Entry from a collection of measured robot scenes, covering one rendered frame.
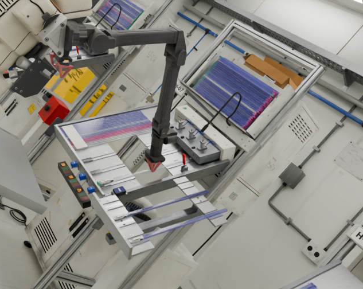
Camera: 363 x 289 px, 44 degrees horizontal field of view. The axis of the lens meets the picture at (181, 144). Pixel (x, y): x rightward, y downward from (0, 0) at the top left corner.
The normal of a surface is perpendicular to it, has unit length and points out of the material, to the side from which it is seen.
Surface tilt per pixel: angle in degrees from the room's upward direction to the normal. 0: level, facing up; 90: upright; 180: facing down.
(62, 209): 90
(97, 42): 89
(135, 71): 90
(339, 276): 44
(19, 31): 90
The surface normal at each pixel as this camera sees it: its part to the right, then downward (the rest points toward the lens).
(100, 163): 0.09, -0.83
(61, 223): -0.55, -0.42
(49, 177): 0.52, 0.51
